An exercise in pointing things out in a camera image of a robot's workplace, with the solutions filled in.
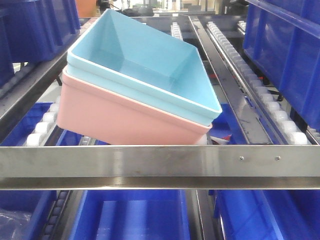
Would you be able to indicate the light blue plastic box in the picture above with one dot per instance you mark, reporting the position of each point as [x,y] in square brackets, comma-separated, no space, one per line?
[137,61]

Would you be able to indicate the stainless steel shelf rack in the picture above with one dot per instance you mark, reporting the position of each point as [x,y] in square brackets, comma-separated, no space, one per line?
[260,159]

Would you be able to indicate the dark blue storage bin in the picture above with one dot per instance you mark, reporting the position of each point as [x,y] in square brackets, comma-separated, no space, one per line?
[282,37]
[34,31]

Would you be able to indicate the pink plastic box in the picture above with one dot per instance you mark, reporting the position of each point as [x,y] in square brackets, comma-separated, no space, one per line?
[96,112]

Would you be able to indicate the grey roller track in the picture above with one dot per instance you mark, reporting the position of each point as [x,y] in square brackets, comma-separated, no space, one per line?
[175,31]

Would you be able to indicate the white roller track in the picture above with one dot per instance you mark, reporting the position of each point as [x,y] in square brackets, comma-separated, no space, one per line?
[45,127]
[260,95]

